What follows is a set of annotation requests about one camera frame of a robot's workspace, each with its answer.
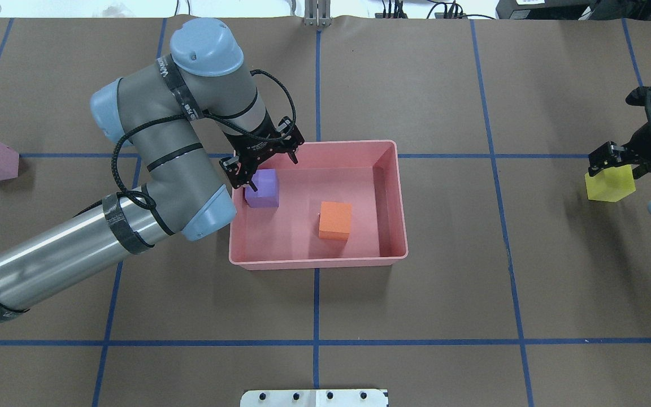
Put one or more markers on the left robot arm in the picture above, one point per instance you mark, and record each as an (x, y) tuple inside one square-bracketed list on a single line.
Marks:
[(186, 130)]

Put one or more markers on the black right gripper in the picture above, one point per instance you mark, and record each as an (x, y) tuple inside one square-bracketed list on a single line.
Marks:
[(649, 139)]

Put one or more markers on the orange foam block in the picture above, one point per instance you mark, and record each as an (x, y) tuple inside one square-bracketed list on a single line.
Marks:
[(335, 220)]

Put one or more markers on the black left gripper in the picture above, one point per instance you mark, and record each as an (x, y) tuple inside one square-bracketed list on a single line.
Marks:
[(256, 150)]

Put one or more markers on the pink plastic bin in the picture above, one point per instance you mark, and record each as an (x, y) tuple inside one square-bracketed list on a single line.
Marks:
[(365, 174)]

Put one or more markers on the purple foam block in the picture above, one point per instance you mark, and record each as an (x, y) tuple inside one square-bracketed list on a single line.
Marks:
[(268, 195)]

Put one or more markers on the aluminium frame post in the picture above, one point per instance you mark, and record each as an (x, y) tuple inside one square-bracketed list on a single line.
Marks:
[(317, 13)]

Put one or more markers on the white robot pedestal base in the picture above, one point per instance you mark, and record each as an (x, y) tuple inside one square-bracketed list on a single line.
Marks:
[(316, 397)]

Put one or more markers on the yellow foam block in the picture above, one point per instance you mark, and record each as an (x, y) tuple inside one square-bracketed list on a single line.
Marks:
[(610, 185)]

